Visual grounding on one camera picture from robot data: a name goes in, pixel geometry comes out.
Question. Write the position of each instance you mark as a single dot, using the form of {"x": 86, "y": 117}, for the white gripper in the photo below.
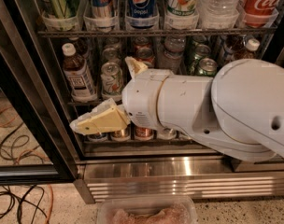
{"x": 141, "y": 98}

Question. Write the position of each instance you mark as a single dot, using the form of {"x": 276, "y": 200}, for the front 7up can middle shelf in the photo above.
{"x": 112, "y": 80}

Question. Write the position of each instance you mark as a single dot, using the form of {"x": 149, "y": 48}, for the green can top shelf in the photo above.
{"x": 59, "y": 2}

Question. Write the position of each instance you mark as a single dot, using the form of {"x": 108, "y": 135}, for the coca-cola can shelf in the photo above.
{"x": 146, "y": 56}
{"x": 258, "y": 12}

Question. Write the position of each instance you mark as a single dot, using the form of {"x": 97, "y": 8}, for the green can shelf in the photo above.
{"x": 200, "y": 52}
{"x": 59, "y": 2}

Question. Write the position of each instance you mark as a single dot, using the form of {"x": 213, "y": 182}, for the right rear tea bottle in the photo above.
{"x": 231, "y": 44}

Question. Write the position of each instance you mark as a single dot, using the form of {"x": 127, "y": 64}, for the iced tea bottle white cap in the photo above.
{"x": 78, "y": 75}

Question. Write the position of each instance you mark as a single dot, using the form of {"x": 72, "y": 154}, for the blue pepsi can bottom shelf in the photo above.
{"x": 98, "y": 137}

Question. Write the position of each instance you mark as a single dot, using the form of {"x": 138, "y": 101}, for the water bottle top shelf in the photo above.
{"x": 220, "y": 0}

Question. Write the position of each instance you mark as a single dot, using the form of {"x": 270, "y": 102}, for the clear plastic food container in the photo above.
{"x": 149, "y": 209}

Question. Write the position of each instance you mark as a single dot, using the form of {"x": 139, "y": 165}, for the clear water bottle middle shelf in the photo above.
{"x": 172, "y": 52}

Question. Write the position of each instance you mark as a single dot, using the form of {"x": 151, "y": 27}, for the red bull can top shelf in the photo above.
{"x": 102, "y": 9}

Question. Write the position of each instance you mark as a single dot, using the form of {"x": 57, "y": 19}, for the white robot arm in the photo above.
{"x": 239, "y": 112}

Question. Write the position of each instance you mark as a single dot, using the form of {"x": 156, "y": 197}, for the pepsi can top shelf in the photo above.
{"x": 141, "y": 8}

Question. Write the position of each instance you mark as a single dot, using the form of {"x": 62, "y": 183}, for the black fridge door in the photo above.
{"x": 31, "y": 80}

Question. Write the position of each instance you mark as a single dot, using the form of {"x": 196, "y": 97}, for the red can bottom shelf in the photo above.
{"x": 143, "y": 133}

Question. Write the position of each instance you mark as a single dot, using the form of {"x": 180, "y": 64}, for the front green ginger ale can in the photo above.
{"x": 206, "y": 67}

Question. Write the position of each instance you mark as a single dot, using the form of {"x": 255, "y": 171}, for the gold can bottom shelf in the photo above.
{"x": 121, "y": 135}

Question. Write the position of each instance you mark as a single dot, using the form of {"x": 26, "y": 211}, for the right front tea bottle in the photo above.
{"x": 248, "y": 52}

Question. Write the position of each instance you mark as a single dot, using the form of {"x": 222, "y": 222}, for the water bottle bottom shelf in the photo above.
{"x": 167, "y": 134}

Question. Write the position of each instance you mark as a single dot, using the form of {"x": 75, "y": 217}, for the coca-cola can top shelf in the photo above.
{"x": 258, "y": 12}

